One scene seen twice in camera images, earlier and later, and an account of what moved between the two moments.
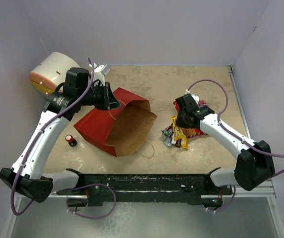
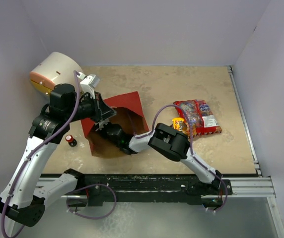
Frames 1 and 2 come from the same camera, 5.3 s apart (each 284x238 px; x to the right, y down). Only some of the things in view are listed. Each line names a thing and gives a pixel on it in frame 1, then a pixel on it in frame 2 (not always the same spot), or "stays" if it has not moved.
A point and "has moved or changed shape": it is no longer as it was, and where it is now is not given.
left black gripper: [113, 103] → [101, 109]
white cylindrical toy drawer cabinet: [49, 72] stays
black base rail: [97, 189] stays
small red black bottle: [72, 141] stays
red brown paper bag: [125, 129] has moved or changed shape
